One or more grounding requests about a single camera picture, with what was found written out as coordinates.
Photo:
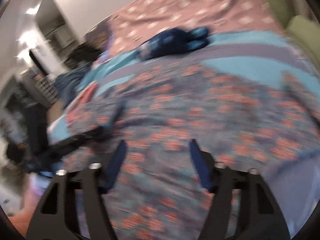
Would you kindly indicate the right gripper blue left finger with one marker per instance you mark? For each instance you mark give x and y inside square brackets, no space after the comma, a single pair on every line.
[97,180]

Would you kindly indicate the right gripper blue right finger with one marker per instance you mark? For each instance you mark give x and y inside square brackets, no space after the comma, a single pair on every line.
[220,181]

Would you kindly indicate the floral blue orange garment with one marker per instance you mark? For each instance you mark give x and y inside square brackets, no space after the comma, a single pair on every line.
[262,121]

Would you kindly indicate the folded coral pink clothes stack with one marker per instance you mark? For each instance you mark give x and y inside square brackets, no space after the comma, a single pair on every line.
[85,96]

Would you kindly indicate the blue denim clothes pile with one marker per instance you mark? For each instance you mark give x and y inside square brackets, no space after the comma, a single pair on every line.
[66,83]

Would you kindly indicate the black clothes heap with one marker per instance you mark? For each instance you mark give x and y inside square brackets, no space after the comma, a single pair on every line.
[83,53]

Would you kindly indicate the turquoise grey striped blanket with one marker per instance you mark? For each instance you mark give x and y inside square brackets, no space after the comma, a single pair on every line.
[296,184]

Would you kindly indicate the navy star-patterned garment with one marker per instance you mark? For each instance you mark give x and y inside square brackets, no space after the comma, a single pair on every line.
[173,42]

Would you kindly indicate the green pillow near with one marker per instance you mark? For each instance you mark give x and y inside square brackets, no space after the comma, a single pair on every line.
[306,33]

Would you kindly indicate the green pillow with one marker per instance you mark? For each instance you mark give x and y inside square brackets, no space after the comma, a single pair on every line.
[306,33]
[281,10]

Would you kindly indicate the pink polka dot sheet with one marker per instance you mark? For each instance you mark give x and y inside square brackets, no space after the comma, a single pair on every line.
[142,19]

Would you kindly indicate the green pillow far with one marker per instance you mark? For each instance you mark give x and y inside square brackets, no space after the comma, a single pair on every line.
[281,10]

